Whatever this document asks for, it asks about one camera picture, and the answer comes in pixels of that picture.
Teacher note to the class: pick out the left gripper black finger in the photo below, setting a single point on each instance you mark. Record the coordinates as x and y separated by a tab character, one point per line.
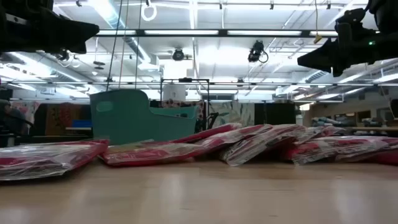
77	49
74	31

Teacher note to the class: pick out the red popcorn bag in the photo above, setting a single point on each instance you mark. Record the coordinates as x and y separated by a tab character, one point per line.
46	158
317	132
258	146
149	154
388	158
239	135
335	147
214	130

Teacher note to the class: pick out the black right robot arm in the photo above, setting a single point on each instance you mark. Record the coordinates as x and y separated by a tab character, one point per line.
385	37

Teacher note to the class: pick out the yellow hanging clip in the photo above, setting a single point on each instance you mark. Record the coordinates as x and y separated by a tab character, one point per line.
317	39

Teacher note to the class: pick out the blue box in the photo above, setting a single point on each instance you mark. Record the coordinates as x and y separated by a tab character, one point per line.
82	123

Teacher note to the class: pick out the black cabinet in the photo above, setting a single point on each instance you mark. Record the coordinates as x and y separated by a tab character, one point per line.
275	113

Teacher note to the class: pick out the teal plastic basket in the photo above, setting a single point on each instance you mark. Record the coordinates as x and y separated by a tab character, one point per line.
124	121

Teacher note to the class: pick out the round black ceiling fixture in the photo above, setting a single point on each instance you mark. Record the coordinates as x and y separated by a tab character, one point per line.
178	54

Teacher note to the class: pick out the white bucket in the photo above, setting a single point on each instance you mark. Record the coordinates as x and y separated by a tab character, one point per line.
174	92

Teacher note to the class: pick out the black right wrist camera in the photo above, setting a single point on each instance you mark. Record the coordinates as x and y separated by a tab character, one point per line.
351	20

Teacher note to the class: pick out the black overhead camera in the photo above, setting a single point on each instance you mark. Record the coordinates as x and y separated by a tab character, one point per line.
256	51

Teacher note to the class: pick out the black metal rig frame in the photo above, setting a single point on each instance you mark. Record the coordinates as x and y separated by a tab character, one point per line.
186	32

